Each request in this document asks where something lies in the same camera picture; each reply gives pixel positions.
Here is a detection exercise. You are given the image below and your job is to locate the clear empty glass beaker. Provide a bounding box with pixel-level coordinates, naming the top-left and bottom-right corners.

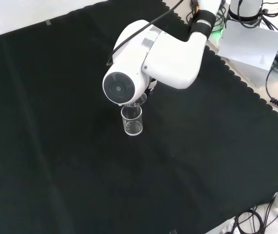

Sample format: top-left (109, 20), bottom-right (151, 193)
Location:
top-left (120, 105), bottom-right (143, 137)

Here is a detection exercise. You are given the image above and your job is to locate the black floor cable bundle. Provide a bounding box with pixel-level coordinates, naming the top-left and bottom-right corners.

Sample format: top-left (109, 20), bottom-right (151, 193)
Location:
top-left (233, 201), bottom-right (278, 234)

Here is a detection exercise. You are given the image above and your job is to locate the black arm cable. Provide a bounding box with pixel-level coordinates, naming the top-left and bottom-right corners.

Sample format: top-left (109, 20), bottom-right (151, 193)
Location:
top-left (106, 0), bottom-right (184, 65)

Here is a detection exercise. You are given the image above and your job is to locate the clear glass beaker with water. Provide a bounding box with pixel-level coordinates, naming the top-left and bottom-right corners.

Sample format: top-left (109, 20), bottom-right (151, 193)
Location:
top-left (125, 94), bottom-right (148, 109)

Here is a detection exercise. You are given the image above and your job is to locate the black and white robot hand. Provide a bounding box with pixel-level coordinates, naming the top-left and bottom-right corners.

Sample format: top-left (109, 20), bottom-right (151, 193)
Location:
top-left (143, 78), bottom-right (158, 95)

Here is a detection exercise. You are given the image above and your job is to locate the black bench cloth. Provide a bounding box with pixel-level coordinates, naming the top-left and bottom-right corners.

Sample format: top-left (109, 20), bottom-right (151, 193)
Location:
top-left (0, 0), bottom-right (278, 234)

